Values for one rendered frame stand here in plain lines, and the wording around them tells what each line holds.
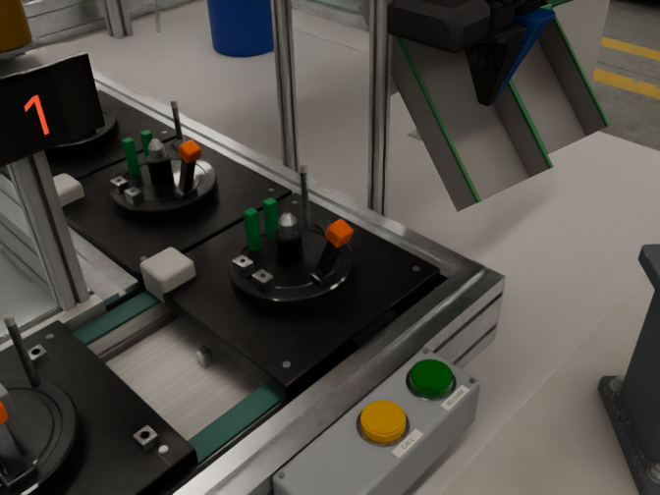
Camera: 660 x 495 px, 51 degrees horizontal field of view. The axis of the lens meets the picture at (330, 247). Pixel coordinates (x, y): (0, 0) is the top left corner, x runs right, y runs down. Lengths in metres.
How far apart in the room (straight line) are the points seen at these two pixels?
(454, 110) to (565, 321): 0.30
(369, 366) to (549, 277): 0.37
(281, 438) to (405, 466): 0.11
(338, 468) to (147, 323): 0.31
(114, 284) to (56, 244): 0.10
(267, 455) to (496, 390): 0.30
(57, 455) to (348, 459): 0.24
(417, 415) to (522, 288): 0.35
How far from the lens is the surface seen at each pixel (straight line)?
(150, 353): 0.79
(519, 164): 0.93
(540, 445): 0.78
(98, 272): 0.86
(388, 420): 0.63
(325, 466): 0.62
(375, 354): 0.70
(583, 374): 0.86
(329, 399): 0.67
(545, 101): 1.02
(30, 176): 0.72
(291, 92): 0.99
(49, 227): 0.75
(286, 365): 0.67
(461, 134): 0.89
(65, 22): 1.88
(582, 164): 1.25
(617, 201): 1.17
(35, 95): 0.64
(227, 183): 0.95
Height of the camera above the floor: 1.46
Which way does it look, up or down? 37 degrees down
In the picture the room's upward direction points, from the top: 2 degrees counter-clockwise
